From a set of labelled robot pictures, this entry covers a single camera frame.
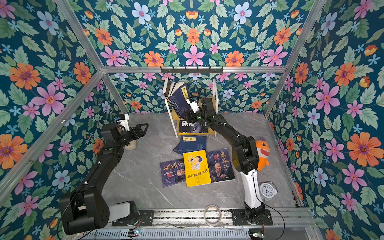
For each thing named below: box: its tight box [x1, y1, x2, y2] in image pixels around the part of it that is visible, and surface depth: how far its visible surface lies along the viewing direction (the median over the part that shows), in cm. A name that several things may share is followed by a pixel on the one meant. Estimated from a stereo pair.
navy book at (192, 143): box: [179, 134, 207, 154], surface depth 103 cm
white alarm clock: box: [259, 181, 278, 201], surface depth 80 cm
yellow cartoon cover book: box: [183, 149, 212, 188], surface depth 90 cm
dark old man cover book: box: [206, 147, 236, 183], surface depth 92 cm
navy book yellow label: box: [165, 81, 186, 120], surface depth 84 cm
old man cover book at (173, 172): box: [160, 158, 186, 188], surface depth 90 cm
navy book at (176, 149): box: [172, 142, 185, 156], surface depth 98 cm
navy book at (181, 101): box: [169, 83, 192, 119], surface depth 84 cm
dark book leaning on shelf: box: [163, 78, 176, 97], surface depth 81 cm
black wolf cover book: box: [178, 120, 209, 133], surface depth 105 cm
